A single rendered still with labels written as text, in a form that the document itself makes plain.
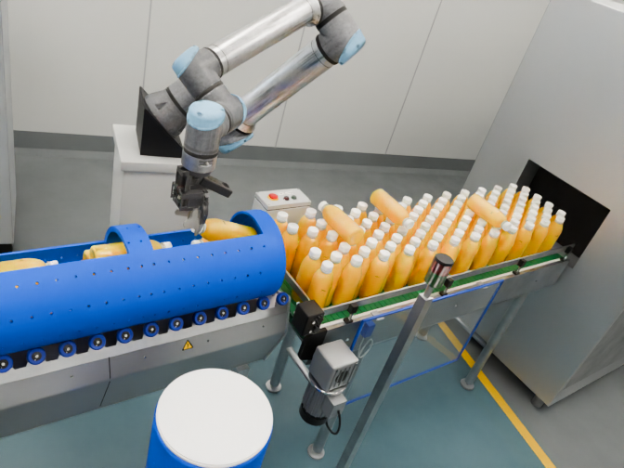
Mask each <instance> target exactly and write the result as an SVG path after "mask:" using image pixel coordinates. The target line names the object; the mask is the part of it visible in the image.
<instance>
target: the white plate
mask: <svg viewBox="0 0 624 468"><path fill-rule="evenodd" d="M156 424H157V428H158V431H159V434H160V436H161V438H162V441H163V442H164V444H165V445H166V446H167V447H168V448H169V449H170V450H171V451H172V452H173V453H174V454H175V455H176V456H178V457H179V458H181V459H182V460H184V461H186V462H189V463H191V464H194V465H197V466H200V467H205V468H228V467H232V466H236V465H239V464H242V463H244V462H247V461H248V460H250V459H251V458H252V457H254V456H255V455H256V454H257V453H258V452H259V451H260V450H261V449H262V448H263V447H264V445H265V444H266V442H267V441H268V438H269V436H270V433H271V430H272V424H273V416H272V410H271V407H270V405H269V402H268V400H267V397H266V396H265V394H264V393H263V392H262V390H261V389H260V388H259V387H258V386H257V385H256V384H255V383H253V382H252V381H250V380H249V379H247V378H246V377H244V376H242V375H240V374H238V373H236V372H233V371H230V370H221V369H202V370H195V371H191V372H189V373H186V374H184V375H182V376H180V377H178V378H177V379H175V380H174V381H173V382H171V383H170V384H169V385H168V386H167V387H166V389H165V390H164V391H163V393H162V395H161V397H160V399H159V402H158V406H157V410H156Z"/></svg>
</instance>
